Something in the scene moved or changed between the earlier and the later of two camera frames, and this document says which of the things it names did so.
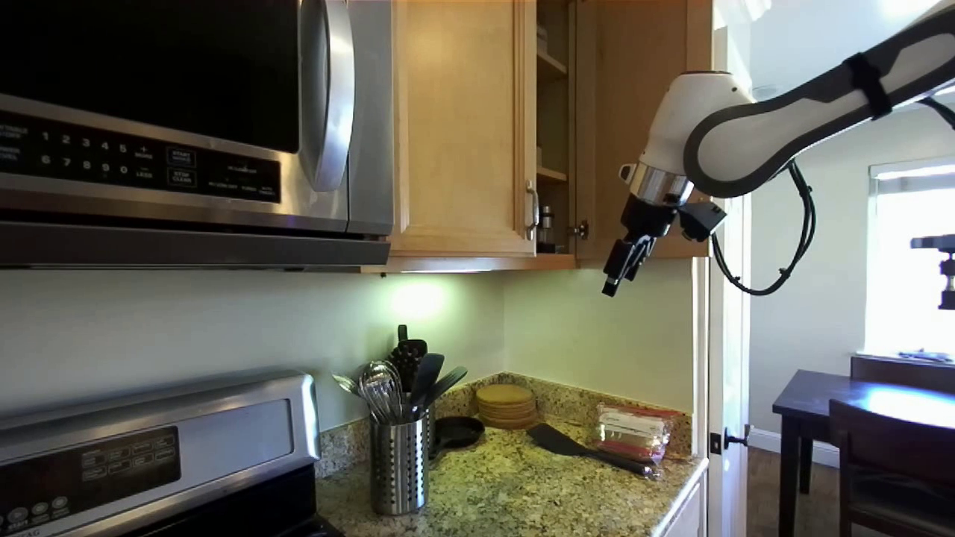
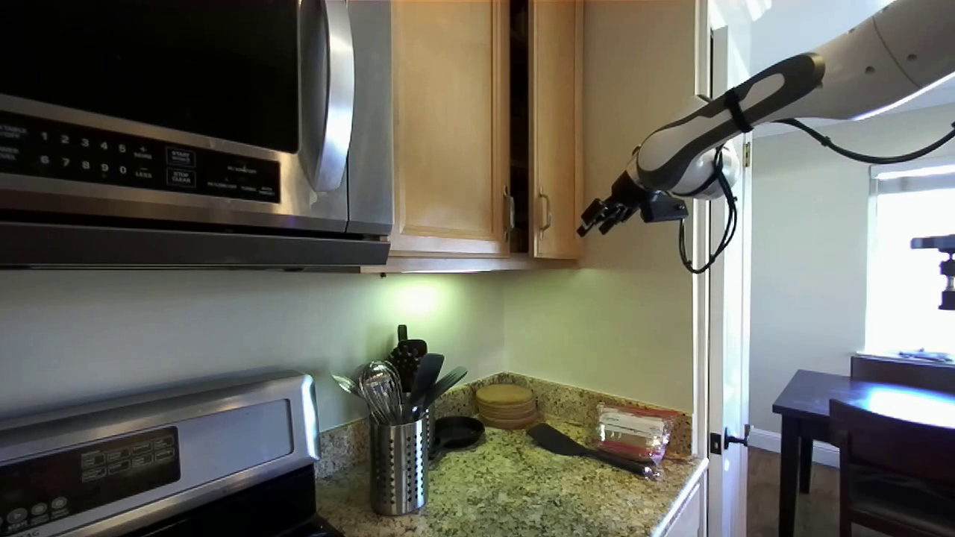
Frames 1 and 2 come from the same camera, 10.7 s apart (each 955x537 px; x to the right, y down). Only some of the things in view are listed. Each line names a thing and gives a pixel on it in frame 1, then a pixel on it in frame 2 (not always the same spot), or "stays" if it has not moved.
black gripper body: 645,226 to 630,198
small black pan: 457,430 stays
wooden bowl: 504,405 stays
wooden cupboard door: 466,131 stays
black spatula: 601,456 stays
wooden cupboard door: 624,58 to 557,131
